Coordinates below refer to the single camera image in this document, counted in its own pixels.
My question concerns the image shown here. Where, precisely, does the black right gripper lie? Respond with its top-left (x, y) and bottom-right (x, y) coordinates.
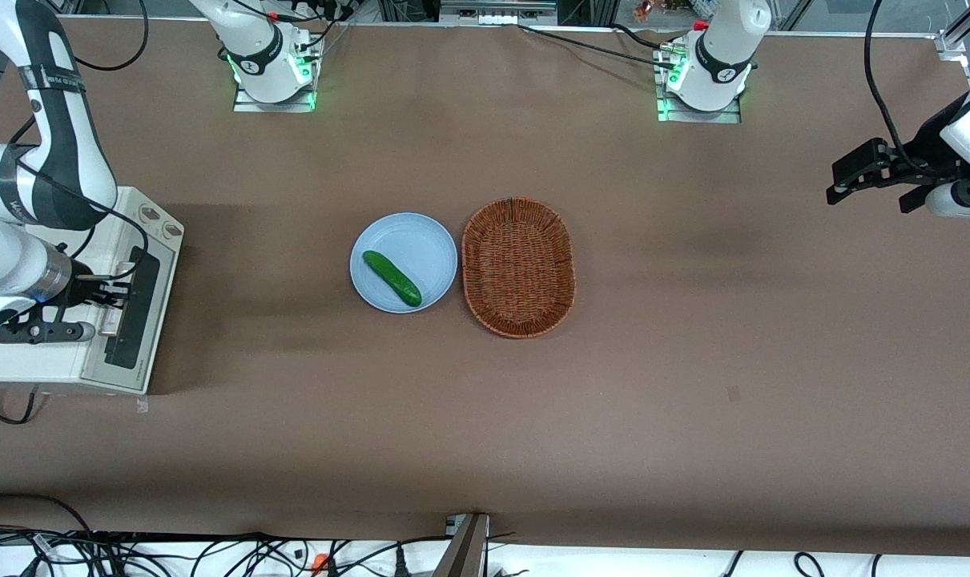
top-left (46, 268), bottom-right (131, 320)

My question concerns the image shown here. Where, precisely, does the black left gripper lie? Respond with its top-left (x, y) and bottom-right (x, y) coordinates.
top-left (825, 112), bottom-right (970, 206)

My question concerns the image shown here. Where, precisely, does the oven door with metal handle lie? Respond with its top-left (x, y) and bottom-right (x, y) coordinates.
top-left (80, 232), bottom-right (178, 394)

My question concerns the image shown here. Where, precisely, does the white toaster oven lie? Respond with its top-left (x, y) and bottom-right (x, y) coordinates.
top-left (0, 186), bottom-right (185, 396)

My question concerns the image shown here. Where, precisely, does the green cucumber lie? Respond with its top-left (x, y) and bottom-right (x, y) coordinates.
top-left (362, 250), bottom-right (423, 308)

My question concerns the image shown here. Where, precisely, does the light blue plate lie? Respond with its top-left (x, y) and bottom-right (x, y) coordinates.
top-left (349, 212), bottom-right (459, 314)

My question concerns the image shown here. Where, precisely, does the brown wicker basket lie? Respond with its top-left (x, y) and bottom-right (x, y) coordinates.
top-left (461, 197), bottom-right (577, 339)

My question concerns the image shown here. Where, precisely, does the grey power strip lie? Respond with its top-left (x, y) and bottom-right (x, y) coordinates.
top-left (440, 0), bottom-right (559, 26)

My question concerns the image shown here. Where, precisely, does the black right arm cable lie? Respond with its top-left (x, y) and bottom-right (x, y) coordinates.
top-left (4, 0), bottom-right (151, 283)

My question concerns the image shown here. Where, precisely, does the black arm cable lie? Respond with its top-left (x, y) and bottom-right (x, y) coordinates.
top-left (4, 0), bottom-right (151, 283)
top-left (863, 0), bottom-right (928, 173)

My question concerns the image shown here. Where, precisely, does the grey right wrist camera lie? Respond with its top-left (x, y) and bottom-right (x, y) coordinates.
top-left (0, 303), bottom-right (99, 347)

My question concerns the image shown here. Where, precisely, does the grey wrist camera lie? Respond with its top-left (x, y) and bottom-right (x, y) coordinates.
top-left (0, 303), bottom-right (99, 347)
top-left (899, 180), bottom-right (970, 222)

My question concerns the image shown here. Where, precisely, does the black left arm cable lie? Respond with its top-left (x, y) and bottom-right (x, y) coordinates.
top-left (863, 0), bottom-right (928, 173)

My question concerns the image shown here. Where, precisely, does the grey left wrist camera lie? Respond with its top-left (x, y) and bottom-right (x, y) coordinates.
top-left (899, 180), bottom-right (970, 222)

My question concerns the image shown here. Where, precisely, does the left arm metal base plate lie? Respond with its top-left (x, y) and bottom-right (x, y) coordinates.
top-left (655, 44), bottom-right (743, 124)

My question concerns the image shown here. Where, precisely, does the black oven power cable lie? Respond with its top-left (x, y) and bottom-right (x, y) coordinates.
top-left (0, 385), bottom-right (38, 426)

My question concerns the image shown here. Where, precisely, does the aluminium frame profile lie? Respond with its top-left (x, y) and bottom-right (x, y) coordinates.
top-left (936, 0), bottom-right (970, 81)

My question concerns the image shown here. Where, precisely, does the tangled black cable bundle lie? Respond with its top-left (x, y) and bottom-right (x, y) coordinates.
top-left (0, 525), bottom-right (453, 577)

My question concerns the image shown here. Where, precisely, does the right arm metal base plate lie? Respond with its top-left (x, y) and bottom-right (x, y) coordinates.
top-left (232, 36), bottom-right (319, 114)

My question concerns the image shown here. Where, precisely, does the black cable to left base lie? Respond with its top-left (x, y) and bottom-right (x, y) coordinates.
top-left (517, 22), bottom-right (682, 71)

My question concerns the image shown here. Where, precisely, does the grey metal camera post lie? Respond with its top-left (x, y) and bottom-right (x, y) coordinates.
top-left (433, 513), bottom-right (490, 577)

